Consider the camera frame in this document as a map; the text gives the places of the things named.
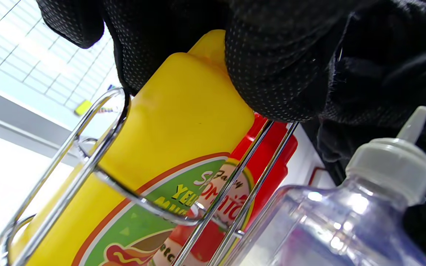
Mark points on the colourful pen on whiteboard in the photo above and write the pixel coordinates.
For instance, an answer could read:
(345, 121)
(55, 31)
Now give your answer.
(104, 109)

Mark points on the red squeeze seasoning bottle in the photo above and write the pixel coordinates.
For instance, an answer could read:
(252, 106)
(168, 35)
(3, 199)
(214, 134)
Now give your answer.
(268, 162)

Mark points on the white whiteboard on stand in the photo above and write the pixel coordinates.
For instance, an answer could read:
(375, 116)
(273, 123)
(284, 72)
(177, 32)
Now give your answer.
(32, 55)

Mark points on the clear square seasoning bottle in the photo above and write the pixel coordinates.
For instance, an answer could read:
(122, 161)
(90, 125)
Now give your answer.
(346, 221)

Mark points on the yellow squeeze seasoning bottle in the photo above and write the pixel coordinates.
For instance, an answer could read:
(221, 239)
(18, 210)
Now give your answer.
(183, 111)

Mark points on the person's left hand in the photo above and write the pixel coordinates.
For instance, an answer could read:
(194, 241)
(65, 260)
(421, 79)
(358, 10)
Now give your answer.
(290, 55)

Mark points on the blue and yellow magnet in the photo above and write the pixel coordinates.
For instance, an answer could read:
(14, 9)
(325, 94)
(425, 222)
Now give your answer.
(111, 87)

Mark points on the yellow whiteboard eraser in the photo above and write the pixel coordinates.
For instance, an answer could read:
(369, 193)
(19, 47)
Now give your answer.
(83, 107)

